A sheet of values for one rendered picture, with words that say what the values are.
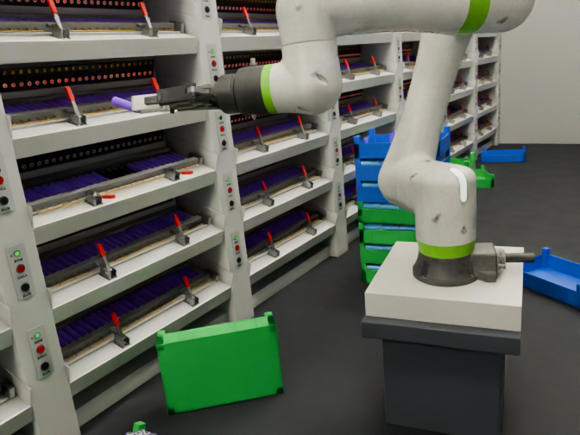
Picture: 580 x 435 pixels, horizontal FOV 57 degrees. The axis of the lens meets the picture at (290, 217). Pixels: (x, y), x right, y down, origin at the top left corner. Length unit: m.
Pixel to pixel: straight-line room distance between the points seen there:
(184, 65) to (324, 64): 0.78
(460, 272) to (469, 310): 0.10
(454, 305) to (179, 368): 0.69
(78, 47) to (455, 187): 0.89
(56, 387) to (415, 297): 0.84
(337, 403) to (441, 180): 0.63
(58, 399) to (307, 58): 0.96
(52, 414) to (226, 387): 0.41
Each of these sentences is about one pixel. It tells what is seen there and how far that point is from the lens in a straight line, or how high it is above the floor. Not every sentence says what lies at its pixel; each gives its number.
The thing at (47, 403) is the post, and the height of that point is 0.14.
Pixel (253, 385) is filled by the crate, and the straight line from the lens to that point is 1.46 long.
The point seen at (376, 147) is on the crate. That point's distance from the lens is 1.91.
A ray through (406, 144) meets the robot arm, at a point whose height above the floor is 0.62.
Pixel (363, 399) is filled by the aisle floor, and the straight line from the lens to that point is 1.44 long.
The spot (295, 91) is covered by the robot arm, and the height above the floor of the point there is 0.78.
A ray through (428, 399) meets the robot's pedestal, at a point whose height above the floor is 0.09.
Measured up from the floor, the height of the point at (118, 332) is 0.19.
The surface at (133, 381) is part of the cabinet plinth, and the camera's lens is 1.61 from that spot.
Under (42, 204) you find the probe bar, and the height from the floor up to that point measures 0.57.
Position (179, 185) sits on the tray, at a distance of 1.56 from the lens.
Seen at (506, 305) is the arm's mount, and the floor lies 0.33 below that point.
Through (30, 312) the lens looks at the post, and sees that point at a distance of 1.32.
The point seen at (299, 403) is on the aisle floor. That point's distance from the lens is 1.44.
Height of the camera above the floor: 0.83
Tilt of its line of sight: 16 degrees down
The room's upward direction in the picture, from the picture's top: 5 degrees counter-clockwise
